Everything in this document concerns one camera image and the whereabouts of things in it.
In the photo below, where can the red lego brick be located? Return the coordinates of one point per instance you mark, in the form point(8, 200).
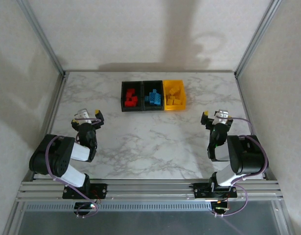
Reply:
point(128, 96)
point(134, 99)
point(133, 104)
point(130, 91)
point(127, 103)

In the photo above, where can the small blue lego brick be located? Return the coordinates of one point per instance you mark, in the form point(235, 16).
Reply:
point(154, 92)

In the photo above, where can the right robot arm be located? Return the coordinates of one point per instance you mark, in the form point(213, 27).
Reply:
point(248, 156)

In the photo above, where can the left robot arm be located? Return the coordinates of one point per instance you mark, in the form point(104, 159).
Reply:
point(54, 159)

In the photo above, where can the yellow plastic bin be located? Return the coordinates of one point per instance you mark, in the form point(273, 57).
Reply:
point(174, 107)

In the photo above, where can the black plastic bin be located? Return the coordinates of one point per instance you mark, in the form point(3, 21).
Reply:
point(147, 85)
point(124, 85)

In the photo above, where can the small black controller board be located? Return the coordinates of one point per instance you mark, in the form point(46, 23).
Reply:
point(220, 208)
point(79, 206)

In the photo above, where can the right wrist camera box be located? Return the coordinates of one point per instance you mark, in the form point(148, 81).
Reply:
point(222, 114)

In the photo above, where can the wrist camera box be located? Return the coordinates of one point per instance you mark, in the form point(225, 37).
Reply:
point(82, 114)
point(222, 114)

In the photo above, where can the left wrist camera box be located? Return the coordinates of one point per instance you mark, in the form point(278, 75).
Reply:
point(82, 114)

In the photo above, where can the aluminium table side rail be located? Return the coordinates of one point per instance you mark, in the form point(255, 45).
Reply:
point(57, 98)
point(243, 98)

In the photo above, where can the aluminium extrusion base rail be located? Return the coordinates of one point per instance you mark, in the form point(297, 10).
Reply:
point(150, 191)

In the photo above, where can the aluminium frame post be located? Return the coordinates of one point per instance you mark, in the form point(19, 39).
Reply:
point(43, 39)
point(257, 36)

